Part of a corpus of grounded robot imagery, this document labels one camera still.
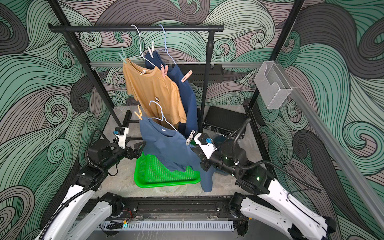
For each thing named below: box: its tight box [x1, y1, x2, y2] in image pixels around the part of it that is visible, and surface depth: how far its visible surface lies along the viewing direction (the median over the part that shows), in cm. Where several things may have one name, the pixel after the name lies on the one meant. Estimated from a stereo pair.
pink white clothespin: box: [181, 70, 193, 83], surface depth 59 cm
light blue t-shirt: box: [139, 117, 214, 192], surface depth 69 cm
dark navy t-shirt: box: [144, 51, 198, 140], surface depth 64 cm
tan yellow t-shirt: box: [123, 58, 187, 127], surface depth 71 cm
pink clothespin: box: [160, 64, 169, 79], surface depth 61 cm
